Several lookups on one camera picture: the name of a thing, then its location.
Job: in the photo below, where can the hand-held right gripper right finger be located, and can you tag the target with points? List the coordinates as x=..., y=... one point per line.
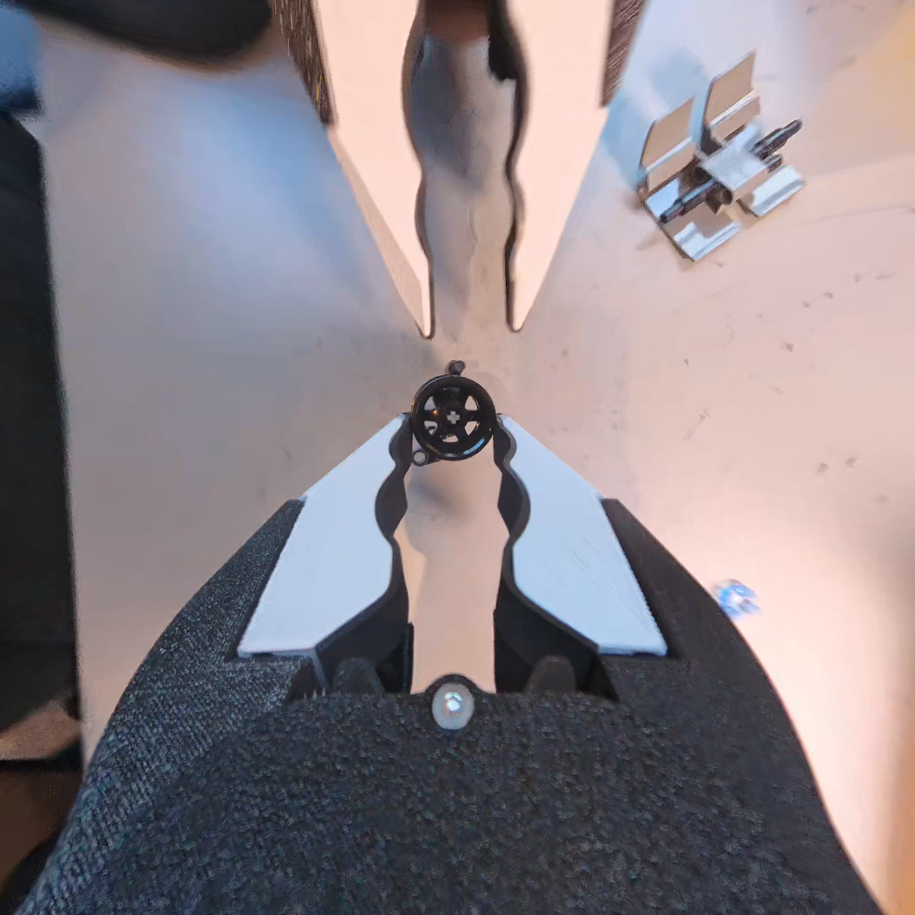
x=579, y=572

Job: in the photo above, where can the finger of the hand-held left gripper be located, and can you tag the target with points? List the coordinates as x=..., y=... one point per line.
x=565, y=107
x=364, y=107

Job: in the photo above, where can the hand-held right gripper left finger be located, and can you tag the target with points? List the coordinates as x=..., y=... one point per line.
x=322, y=572

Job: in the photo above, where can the black toy wheel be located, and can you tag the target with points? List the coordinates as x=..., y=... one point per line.
x=454, y=416

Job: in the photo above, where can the small black grey brick assembly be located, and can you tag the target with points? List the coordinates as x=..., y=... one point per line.
x=455, y=367

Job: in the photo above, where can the person's left forearm black sleeve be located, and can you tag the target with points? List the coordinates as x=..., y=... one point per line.
x=143, y=21

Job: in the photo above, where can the grey panel brick assembly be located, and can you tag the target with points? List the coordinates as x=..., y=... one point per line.
x=672, y=143

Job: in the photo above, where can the blue translucent round brick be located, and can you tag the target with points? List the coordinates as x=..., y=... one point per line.
x=736, y=598

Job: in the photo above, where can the dark metal rod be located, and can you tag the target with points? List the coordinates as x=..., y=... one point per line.
x=775, y=136

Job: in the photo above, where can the person's black printed hoodie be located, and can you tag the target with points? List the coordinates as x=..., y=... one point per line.
x=28, y=429

